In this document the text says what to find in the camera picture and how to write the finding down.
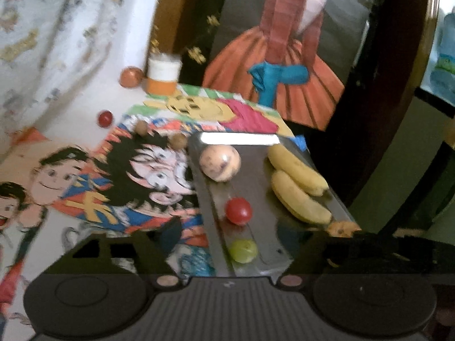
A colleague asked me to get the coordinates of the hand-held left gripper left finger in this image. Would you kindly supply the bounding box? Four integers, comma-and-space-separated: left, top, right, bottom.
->
34, 217, 183, 288

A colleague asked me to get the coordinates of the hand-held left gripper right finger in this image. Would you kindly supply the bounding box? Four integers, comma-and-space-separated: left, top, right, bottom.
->
276, 232, 423, 288

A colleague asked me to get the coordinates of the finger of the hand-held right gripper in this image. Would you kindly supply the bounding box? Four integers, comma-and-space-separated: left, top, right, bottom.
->
352, 231, 432, 261

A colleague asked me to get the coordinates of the spotted banana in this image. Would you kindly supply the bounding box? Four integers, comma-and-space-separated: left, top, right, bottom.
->
271, 170, 333, 225

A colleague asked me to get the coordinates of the green grape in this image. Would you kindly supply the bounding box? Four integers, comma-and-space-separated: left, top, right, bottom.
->
228, 239, 258, 264

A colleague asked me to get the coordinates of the metal tray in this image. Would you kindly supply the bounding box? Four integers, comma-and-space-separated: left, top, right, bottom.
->
187, 131, 363, 278

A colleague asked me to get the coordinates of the banana with sticker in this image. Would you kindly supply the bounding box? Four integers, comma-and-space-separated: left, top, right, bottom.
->
267, 144, 329, 197

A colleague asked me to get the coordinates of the cartoon boys drawing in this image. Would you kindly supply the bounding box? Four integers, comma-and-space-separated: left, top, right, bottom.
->
0, 128, 111, 331

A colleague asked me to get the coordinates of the white and orange jar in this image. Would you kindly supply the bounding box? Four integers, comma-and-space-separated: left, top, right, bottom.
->
146, 53, 183, 96

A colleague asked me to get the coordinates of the red-brown round fruit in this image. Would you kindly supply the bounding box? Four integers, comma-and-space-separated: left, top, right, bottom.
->
119, 67, 144, 88

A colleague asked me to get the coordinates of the yellow flower twig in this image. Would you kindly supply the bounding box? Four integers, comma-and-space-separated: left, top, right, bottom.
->
149, 14, 221, 65

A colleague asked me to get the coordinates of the printed blanket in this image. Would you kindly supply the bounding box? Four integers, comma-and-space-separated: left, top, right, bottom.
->
0, 0, 132, 143

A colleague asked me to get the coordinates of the dark wooden frame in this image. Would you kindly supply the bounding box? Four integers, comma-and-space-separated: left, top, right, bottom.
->
320, 0, 441, 207

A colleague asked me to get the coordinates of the wall poster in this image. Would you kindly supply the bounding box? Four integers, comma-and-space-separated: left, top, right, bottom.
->
202, 0, 381, 132

